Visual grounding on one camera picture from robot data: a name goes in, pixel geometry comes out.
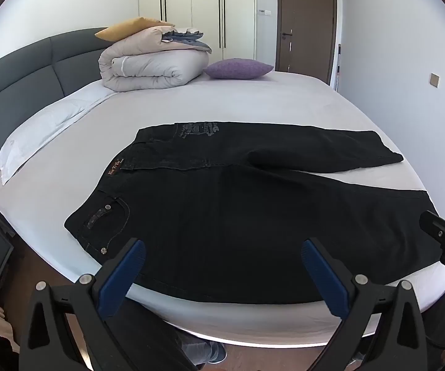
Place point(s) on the thin stick beside door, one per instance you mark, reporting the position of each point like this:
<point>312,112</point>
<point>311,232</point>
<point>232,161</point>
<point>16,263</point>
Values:
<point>338,67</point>

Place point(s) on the folded beige duvet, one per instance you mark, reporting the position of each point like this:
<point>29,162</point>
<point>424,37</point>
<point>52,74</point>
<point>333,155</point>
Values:
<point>149,67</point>

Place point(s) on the flat white pillow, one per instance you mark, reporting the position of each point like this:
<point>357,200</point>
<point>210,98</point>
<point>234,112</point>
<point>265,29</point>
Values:
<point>48,127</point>

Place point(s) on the person's grey shoe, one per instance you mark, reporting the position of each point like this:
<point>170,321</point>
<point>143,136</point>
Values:
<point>211,349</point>

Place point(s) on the brown door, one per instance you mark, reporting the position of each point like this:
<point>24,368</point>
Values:
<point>307,15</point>

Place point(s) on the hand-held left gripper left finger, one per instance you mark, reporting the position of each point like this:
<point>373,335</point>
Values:
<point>124,274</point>

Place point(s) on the black denim pants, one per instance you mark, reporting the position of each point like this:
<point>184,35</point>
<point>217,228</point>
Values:
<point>226,216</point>

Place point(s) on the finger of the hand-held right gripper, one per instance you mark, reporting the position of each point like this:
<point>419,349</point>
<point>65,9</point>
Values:
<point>433,224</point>

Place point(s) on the grey padded headboard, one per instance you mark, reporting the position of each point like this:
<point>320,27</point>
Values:
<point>25,69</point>

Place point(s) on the yellow pillow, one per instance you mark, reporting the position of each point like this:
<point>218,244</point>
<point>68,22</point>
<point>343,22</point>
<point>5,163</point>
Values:
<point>129,29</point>

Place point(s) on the person's dark trouser leg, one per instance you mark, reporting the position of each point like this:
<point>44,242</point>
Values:
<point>157,340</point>

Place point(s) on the blue-grey folded cloth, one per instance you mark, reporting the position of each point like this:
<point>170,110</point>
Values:
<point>189,38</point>

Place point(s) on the purple pillow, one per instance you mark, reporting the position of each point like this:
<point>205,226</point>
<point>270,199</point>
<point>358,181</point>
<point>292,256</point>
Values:
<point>238,68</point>

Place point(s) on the white wardrobe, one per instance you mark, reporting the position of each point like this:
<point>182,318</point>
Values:
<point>199,4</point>

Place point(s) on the gold wall socket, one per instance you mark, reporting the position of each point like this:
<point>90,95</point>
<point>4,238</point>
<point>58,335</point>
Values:
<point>434,80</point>

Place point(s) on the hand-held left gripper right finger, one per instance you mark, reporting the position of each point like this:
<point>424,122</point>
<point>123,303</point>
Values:
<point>323,274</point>

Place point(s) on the bed with white sheet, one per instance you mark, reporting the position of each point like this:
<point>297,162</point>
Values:
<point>253,100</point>

